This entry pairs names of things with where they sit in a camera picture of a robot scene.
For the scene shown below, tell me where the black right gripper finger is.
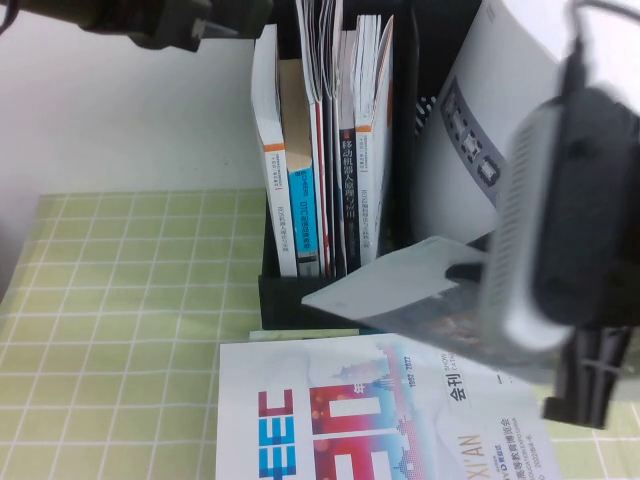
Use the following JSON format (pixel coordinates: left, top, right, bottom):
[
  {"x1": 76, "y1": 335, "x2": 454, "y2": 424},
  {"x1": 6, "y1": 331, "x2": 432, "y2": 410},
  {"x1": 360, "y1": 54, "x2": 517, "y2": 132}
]
[{"x1": 443, "y1": 258, "x2": 487, "y2": 285}]

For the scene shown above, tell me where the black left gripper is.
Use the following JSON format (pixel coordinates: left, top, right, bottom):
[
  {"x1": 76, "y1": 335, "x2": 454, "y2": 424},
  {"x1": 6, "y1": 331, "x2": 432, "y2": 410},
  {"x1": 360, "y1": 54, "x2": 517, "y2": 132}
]
[{"x1": 198, "y1": 0, "x2": 276, "y2": 41}]

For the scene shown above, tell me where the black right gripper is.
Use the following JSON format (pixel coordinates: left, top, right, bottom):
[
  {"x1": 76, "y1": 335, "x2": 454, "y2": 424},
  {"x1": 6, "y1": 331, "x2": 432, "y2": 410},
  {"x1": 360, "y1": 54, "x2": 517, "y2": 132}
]
[{"x1": 543, "y1": 323, "x2": 632, "y2": 432}]

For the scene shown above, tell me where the AgileX robotics brochure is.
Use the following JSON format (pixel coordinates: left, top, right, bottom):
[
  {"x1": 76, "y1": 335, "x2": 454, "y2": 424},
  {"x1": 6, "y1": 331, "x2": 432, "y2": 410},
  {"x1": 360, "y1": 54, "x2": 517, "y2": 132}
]
[{"x1": 301, "y1": 236, "x2": 556, "y2": 389}]

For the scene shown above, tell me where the thick white orange-band book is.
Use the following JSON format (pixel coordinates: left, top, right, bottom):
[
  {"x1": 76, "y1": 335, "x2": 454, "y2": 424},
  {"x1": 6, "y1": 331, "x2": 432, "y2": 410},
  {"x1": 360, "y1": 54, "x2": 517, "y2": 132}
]
[{"x1": 251, "y1": 23, "x2": 297, "y2": 279}]

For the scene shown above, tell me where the white orange-band book curled cover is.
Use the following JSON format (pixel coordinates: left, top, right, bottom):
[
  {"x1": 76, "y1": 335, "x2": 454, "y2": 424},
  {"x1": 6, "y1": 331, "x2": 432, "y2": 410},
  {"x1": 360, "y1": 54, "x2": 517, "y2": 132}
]
[{"x1": 352, "y1": 13, "x2": 396, "y2": 267}]

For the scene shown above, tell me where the black spine robot book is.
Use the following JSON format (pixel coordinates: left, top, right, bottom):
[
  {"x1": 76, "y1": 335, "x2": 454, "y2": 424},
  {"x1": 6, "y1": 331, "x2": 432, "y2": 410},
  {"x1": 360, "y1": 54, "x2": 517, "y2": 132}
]
[{"x1": 333, "y1": 29, "x2": 362, "y2": 276}]

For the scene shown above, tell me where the blue spine book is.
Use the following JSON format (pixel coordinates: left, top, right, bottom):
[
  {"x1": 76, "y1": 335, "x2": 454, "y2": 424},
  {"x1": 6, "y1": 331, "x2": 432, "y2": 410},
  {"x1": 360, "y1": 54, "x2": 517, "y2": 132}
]
[{"x1": 278, "y1": 58, "x2": 321, "y2": 279}]

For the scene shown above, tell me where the black plastic book holder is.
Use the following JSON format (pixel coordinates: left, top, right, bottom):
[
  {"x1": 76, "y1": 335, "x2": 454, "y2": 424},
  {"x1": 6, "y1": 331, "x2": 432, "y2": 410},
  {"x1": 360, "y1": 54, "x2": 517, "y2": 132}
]
[{"x1": 254, "y1": 0, "x2": 501, "y2": 331}]

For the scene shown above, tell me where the grey brochure robot strip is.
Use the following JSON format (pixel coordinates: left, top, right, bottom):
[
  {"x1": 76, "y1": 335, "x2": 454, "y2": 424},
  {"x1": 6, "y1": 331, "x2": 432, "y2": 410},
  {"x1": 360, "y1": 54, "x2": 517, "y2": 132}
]
[{"x1": 415, "y1": 0, "x2": 564, "y2": 274}]

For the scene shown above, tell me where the dark thin magazine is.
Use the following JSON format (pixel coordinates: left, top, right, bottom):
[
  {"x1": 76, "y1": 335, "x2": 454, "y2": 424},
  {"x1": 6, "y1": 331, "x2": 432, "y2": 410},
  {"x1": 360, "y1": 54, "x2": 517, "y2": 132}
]
[{"x1": 319, "y1": 0, "x2": 349, "y2": 279}]

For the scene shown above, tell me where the thin magazines bundle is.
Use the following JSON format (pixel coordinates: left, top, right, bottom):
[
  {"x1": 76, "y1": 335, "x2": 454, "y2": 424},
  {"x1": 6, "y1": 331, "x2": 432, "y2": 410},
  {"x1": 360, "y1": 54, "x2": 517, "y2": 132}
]
[{"x1": 296, "y1": 0, "x2": 335, "y2": 280}]

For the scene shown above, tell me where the white show catalogue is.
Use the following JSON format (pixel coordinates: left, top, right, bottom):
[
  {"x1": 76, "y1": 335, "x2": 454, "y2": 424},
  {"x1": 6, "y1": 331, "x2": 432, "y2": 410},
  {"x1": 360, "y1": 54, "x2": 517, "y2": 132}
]
[{"x1": 215, "y1": 332, "x2": 559, "y2": 480}]

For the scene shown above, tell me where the green checkered tablecloth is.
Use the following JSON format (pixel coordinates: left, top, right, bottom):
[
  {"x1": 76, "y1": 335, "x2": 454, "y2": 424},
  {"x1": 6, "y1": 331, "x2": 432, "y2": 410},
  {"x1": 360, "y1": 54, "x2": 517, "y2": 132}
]
[{"x1": 0, "y1": 187, "x2": 640, "y2": 480}]

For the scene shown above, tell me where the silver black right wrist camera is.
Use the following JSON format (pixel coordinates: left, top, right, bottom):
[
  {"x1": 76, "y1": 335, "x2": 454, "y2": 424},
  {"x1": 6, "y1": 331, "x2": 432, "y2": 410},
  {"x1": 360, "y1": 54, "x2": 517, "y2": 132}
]
[{"x1": 478, "y1": 87, "x2": 640, "y2": 352}]

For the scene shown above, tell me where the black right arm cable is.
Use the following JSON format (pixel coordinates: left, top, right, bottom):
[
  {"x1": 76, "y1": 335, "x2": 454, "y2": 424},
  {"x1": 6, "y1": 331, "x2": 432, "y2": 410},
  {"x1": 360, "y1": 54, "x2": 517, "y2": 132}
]
[{"x1": 563, "y1": 0, "x2": 640, "y2": 107}]

